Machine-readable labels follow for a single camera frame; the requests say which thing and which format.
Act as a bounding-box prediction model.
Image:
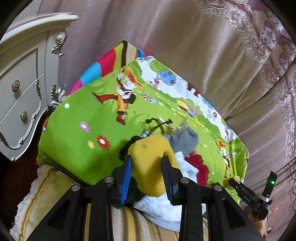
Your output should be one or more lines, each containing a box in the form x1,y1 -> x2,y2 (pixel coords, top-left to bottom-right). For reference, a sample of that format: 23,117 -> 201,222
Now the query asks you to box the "black velvet scrunchie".
119,136 -> 142,161

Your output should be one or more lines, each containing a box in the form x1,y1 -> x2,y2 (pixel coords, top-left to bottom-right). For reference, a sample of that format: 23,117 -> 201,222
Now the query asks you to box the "beige pink curtain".
14,1 -> 295,240

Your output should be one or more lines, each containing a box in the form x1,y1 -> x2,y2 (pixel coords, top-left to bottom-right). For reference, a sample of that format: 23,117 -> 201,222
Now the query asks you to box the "black hair tie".
144,117 -> 174,135

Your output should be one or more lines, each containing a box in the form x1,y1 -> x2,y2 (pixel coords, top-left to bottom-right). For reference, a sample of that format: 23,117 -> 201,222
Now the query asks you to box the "person right hand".
242,206 -> 268,239

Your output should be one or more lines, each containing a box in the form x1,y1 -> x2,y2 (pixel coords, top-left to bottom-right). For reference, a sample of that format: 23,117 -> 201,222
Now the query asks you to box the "striped velvet cushion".
10,165 -> 179,240

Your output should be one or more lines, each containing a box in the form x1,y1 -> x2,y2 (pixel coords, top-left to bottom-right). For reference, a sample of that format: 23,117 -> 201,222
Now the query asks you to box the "white carved nightstand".
1,13 -> 79,162

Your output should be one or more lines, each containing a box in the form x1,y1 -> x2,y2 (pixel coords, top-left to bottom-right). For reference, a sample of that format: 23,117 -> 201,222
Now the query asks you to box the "dark green knit sock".
114,177 -> 146,209

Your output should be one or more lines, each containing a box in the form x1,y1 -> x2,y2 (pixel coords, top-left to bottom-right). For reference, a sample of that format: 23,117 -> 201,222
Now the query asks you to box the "black white checkered cloth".
162,126 -> 199,156

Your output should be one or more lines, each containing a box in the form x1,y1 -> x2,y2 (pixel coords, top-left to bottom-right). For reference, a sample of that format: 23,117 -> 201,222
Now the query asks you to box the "red fuzzy sock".
185,152 -> 209,186

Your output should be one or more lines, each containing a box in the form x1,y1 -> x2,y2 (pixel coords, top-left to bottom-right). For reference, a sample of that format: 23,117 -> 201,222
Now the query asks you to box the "green cartoon bed sheet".
37,56 -> 248,184

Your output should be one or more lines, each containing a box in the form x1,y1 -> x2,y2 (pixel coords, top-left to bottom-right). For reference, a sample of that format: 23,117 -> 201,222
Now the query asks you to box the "light blue towel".
132,151 -> 208,232

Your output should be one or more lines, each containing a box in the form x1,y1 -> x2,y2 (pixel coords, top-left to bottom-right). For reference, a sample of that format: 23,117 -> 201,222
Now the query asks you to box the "yellow sponge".
128,134 -> 180,197

